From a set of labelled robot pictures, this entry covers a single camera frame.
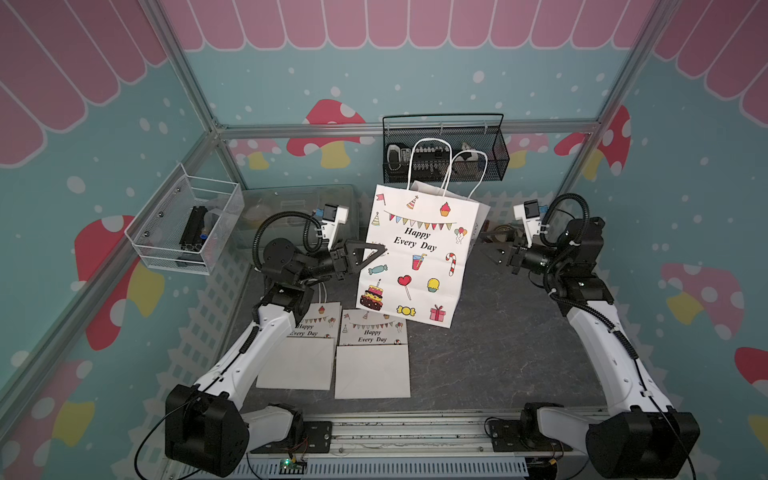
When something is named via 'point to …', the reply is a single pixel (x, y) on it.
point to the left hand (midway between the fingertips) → (384, 256)
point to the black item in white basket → (191, 239)
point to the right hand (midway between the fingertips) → (478, 243)
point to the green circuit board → (292, 466)
